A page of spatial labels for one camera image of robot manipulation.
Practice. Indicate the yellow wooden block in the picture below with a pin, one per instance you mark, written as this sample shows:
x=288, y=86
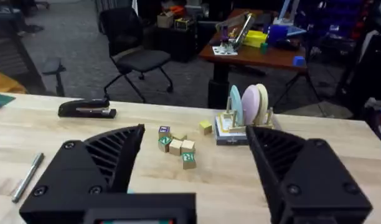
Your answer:
x=205, y=127

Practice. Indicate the small blue cube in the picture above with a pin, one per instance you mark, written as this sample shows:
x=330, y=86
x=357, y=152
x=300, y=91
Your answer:
x=298, y=61

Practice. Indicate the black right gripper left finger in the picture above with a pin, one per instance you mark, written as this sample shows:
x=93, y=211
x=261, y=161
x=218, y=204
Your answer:
x=81, y=174

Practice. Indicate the black stapler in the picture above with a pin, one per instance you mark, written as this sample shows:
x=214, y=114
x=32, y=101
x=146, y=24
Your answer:
x=84, y=109

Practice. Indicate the small wooden peg rack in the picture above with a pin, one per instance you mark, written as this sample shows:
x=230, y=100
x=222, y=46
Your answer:
x=232, y=124

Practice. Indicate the heap of wooden letter blocks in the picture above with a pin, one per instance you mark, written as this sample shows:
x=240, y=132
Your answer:
x=178, y=147

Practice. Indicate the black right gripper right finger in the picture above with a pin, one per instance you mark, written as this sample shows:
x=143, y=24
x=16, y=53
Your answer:
x=305, y=183

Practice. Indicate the flat grey and white box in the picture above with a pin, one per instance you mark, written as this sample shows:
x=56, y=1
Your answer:
x=229, y=138

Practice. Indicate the black office chair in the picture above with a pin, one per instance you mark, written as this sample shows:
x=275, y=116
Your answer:
x=131, y=53

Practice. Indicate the cardboard box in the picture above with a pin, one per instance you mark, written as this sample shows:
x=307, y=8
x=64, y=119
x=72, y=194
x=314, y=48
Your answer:
x=165, y=20

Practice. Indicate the silver pen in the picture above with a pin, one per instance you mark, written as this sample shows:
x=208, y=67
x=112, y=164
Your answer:
x=28, y=178

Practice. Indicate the light blue plate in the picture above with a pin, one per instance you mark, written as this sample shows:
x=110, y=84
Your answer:
x=236, y=102

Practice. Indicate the pink plate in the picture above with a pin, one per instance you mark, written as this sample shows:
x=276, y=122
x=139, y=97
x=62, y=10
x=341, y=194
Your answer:
x=250, y=104

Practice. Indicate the cream plate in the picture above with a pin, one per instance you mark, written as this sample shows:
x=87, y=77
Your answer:
x=263, y=102

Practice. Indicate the yellow tub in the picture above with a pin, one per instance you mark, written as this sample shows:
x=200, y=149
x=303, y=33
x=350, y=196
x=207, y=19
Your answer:
x=254, y=38

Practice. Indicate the brown wooden desk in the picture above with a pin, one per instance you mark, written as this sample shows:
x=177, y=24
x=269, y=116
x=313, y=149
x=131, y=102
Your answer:
x=256, y=57

